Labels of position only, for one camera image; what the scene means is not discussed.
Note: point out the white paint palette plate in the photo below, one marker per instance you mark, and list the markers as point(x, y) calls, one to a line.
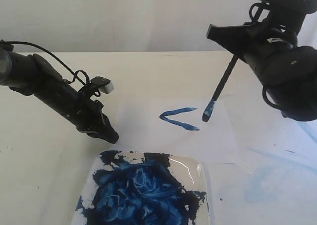
point(134, 188)

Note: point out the white backdrop curtain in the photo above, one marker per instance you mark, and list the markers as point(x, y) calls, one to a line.
point(119, 25)

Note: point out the black paintbrush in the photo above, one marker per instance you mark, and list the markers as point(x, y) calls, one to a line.
point(209, 108)

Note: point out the white paper sheet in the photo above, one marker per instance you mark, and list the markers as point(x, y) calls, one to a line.
point(175, 126)

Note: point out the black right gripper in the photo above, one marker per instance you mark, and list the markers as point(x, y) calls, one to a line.
point(267, 44)

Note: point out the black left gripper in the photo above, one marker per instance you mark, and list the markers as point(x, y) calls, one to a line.
point(87, 116)

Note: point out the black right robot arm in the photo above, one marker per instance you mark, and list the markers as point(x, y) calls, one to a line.
point(287, 72)

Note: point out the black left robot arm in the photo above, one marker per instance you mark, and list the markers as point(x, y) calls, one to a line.
point(34, 75)

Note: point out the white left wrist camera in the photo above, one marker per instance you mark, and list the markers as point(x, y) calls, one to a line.
point(101, 84)

